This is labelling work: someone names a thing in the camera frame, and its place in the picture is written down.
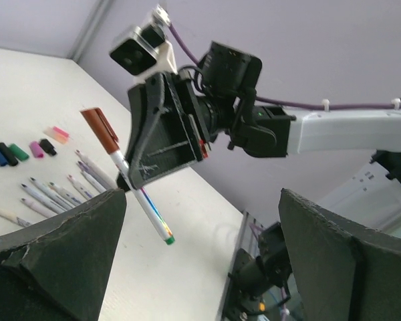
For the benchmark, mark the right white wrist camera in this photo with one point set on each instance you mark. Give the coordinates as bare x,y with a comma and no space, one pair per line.
144,50

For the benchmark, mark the pink capped marker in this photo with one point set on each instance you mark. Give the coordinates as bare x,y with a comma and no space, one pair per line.
94,170

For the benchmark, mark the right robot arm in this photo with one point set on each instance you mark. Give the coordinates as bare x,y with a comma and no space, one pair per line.
275,129

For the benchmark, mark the purple marker cap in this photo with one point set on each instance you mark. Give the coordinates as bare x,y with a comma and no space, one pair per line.
36,150

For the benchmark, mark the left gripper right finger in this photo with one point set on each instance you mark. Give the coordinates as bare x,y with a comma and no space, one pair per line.
342,269

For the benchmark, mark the blue capped pen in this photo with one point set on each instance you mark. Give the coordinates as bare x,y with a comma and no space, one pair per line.
51,205

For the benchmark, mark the red capped pen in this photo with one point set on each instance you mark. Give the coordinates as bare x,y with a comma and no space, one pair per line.
40,209

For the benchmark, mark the dark red capped marker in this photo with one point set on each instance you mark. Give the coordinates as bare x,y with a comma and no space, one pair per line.
109,140

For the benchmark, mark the purple capped marker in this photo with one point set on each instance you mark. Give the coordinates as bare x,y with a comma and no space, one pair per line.
81,189

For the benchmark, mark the green marker cap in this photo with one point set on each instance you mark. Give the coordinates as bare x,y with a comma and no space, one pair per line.
18,153

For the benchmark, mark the black pen cap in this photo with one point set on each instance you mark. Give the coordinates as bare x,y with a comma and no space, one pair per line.
47,147

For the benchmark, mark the black marker cap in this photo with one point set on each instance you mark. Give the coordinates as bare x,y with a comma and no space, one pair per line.
8,154

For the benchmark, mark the grey purple pen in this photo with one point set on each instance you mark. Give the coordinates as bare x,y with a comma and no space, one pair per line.
89,177

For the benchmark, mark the pink marker cap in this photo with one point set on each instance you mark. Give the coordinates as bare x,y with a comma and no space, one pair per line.
61,132

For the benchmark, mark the green capped marker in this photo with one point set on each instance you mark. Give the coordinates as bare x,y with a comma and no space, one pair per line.
67,195

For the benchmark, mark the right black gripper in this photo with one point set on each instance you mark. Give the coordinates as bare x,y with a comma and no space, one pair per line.
174,121

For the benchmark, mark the translucent orange pen cap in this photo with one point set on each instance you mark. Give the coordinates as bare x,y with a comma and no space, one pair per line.
52,134

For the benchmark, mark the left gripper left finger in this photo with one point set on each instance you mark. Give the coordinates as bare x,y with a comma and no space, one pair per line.
58,269

